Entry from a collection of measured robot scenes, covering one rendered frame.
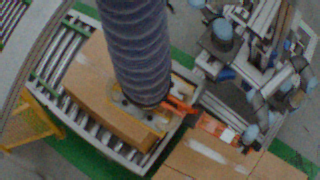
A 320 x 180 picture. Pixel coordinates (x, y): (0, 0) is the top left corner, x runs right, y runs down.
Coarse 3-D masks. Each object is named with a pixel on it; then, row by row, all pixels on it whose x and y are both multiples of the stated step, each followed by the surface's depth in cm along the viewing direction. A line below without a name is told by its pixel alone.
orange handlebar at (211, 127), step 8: (168, 96) 294; (160, 104) 294; (168, 104) 293; (184, 104) 293; (176, 112) 292; (208, 120) 290; (200, 128) 290; (208, 128) 289; (224, 128) 289; (216, 136) 288; (232, 144) 286
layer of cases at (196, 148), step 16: (192, 144) 358; (208, 144) 358; (224, 144) 357; (176, 160) 356; (192, 160) 356; (208, 160) 355; (224, 160) 354; (240, 160) 353; (256, 160) 352; (272, 160) 351; (160, 176) 354; (176, 176) 353; (192, 176) 352; (208, 176) 352; (224, 176) 351; (240, 176) 350; (256, 176) 348; (272, 176) 347; (288, 176) 345; (304, 176) 344
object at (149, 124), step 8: (112, 88) 308; (120, 96) 306; (112, 104) 306; (120, 104) 305; (128, 104) 305; (152, 112) 304; (136, 120) 304; (144, 120) 303; (152, 120) 303; (168, 120) 303; (152, 128) 302; (160, 136) 302
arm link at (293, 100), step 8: (304, 72) 250; (312, 72) 250; (304, 80) 251; (312, 80) 248; (296, 88) 274; (304, 88) 255; (312, 88) 249; (288, 96) 290; (296, 96) 275; (288, 104) 289; (296, 104) 283; (288, 112) 294
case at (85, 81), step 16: (96, 32) 336; (96, 48) 333; (80, 64) 332; (96, 64) 331; (64, 80) 330; (80, 80) 329; (96, 80) 329; (80, 96) 327; (96, 96) 326; (96, 112) 324; (112, 112) 324; (160, 112) 323; (112, 128) 338; (128, 128) 321; (144, 128) 321; (144, 144) 330
